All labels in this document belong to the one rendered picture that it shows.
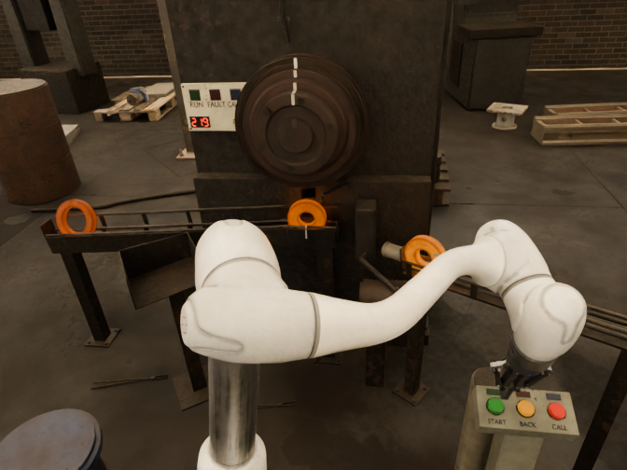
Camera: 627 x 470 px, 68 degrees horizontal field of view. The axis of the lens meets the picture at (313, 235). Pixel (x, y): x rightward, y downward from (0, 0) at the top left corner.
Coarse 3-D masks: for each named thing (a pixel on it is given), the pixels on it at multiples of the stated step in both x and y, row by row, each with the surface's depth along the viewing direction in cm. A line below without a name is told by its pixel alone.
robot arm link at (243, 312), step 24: (240, 264) 69; (264, 264) 71; (216, 288) 65; (240, 288) 66; (264, 288) 67; (192, 312) 62; (216, 312) 62; (240, 312) 62; (264, 312) 63; (288, 312) 64; (312, 312) 66; (192, 336) 62; (216, 336) 61; (240, 336) 62; (264, 336) 62; (288, 336) 64; (312, 336) 65; (240, 360) 64; (264, 360) 65; (288, 360) 66
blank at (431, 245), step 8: (416, 240) 160; (424, 240) 158; (432, 240) 158; (408, 248) 165; (416, 248) 162; (424, 248) 160; (432, 248) 157; (440, 248) 157; (408, 256) 166; (416, 256) 164; (432, 256) 159; (424, 264) 164
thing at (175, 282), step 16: (160, 240) 178; (176, 240) 181; (128, 256) 175; (144, 256) 178; (160, 256) 181; (176, 256) 184; (192, 256) 186; (128, 272) 178; (144, 272) 181; (160, 272) 180; (176, 272) 179; (192, 272) 178; (144, 288) 173; (160, 288) 172; (176, 288) 171; (144, 304) 165; (176, 304) 179; (176, 320) 182; (192, 352) 193; (192, 368) 197; (176, 384) 208; (192, 384) 201; (208, 384) 207; (192, 400) 200; (208, 400) 200
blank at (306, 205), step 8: (304, 200) 180; (312, 200) 181; (296, 208) 181; (304, 208) 180; (312, 208) 180; (320, 208) 180; (288, 216) 183; (296, 216) 183; (320, 216) 182; (296, 224) 185; (304, 224) 186; (312, 224) 185; (320, 224) 183
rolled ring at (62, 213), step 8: (72, 200) 202; (80, 200) 203; (64, 208) 203; (80, 208) 202; (88, 208) 201; (56, 216) 205; (64, 216) 206; (88, 216) 202; (64, 224) 206; (88, 224) 202; (96, 224) 205; (64, 232) 205; (72, 232) 205; (80, 232) 204
